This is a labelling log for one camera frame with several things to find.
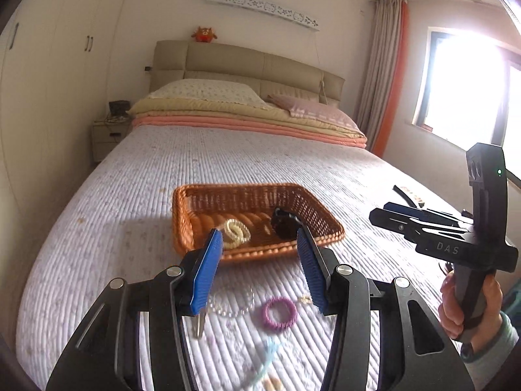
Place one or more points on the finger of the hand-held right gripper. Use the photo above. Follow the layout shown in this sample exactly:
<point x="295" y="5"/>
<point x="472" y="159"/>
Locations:
<point x="401" y="208"/>
<point x="390" y="219"/>

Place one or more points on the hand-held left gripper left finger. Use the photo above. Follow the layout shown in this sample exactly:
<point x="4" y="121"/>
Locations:
<point x="206" y="266"/>

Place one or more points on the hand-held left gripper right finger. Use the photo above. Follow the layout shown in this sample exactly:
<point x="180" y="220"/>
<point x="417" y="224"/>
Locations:
<point x="311" y="271"/>

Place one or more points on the brown wicker basket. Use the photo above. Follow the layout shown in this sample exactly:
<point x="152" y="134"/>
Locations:
<point x="195" y="207"/>

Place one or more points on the person's right forearm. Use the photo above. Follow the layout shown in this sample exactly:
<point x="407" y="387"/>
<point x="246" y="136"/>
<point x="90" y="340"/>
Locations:
<point x="500" y="348"/>

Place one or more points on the person's right hand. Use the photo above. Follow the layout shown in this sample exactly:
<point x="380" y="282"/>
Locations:
<point x="449" y="309"/>

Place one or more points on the black headband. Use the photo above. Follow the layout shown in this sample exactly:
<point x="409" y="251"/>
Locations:
<point x="405" y="196"/>

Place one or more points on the black hair claw clip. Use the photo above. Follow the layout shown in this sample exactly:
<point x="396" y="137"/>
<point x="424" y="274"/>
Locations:
<point x="285" y="224"/>

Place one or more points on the light blue ribbon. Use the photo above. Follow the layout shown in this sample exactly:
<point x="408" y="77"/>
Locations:
<point x="266" y="356"/>

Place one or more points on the orange curtain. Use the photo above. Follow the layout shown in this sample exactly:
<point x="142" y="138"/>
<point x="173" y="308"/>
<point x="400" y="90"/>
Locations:
<point x="392" y="97"/>

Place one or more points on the beige hair clip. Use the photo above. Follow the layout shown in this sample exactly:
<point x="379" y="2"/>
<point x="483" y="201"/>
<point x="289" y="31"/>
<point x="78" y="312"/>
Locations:
<point x="272" y="384"/>

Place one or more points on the window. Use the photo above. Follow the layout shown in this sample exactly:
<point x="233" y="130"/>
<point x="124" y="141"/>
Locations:
<point x="464" y="89"/>

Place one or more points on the pink pillow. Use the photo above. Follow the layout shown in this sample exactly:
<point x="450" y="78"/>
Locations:
<point x="313" y="110"/>

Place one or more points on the folded salmon blanket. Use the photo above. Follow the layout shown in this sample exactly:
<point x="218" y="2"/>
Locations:
<point x="228" y="124"/>

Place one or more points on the beige curtain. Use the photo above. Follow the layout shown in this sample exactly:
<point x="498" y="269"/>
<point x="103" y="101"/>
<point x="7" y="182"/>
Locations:
<point x="378" y="61"/>

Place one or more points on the folded yellow blanket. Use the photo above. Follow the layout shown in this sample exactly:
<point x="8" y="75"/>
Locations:
<point x="195" y="110"/>

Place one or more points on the beige nightstand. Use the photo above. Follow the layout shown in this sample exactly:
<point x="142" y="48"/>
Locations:
<point x="106" y="138"/>

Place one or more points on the white floral pillow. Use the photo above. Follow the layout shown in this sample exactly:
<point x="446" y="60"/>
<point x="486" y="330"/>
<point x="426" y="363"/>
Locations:
<point x="203" y="89"/>

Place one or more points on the black alarm clock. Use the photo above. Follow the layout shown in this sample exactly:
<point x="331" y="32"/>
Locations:
<point x="119" y="108"/>

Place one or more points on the beige padded headboard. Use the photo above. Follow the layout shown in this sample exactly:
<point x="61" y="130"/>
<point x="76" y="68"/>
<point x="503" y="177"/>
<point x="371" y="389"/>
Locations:
<point x="228" y="59"/>

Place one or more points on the orange plush toy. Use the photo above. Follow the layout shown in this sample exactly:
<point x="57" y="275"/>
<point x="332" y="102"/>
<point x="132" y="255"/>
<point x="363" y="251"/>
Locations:
<point x="204" y="35"/>

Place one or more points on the white wardrobe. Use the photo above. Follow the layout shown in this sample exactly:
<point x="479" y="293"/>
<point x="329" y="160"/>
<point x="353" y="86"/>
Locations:
<point x="57" y="89"/>

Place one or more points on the white cutout wall decoration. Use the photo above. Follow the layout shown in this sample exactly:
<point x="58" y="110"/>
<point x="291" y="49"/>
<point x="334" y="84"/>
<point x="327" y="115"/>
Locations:
<point x="264" y="8"/>

